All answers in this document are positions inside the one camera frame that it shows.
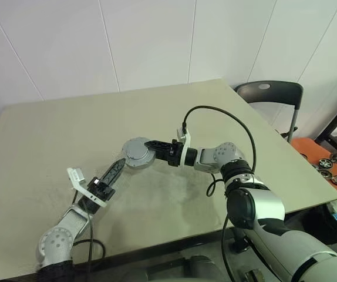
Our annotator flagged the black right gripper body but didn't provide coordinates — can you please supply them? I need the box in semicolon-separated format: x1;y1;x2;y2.
166;140;184;168

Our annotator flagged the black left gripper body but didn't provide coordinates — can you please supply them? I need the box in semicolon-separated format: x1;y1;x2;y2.
86;176;117;202

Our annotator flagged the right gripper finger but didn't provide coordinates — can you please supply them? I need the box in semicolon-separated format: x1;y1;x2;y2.
153;149;170;163
144;140;173;149

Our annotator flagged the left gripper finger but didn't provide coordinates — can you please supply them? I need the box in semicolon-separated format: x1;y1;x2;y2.
105;159;127;189
100;157;126;184

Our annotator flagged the grey round disc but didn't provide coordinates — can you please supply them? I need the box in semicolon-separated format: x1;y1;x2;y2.
122;136;155;162

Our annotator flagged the black folding chair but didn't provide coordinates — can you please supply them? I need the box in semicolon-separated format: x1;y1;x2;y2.
234;80;304;144

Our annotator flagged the black trash bin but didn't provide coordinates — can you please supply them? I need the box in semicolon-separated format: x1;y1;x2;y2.
301;192;337;245

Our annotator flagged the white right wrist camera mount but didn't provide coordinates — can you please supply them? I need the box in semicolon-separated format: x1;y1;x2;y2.
175;126;193;167

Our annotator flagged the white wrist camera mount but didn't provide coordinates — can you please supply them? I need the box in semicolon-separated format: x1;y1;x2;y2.
66;167;106;208
175;126;193;167

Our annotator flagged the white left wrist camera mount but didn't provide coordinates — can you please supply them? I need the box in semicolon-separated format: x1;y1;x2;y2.
66;167;106;208

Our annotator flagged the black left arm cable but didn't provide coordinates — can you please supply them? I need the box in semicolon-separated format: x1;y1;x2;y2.
70;190;107;266

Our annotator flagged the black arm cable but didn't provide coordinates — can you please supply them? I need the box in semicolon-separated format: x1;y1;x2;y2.
70;190;107;266
182;105;257;282

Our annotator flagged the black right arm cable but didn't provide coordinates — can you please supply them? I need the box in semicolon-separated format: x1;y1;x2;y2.
182;105;257;282

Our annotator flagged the dark metal frame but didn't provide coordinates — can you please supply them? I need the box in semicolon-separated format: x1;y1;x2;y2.
315;84;337;148

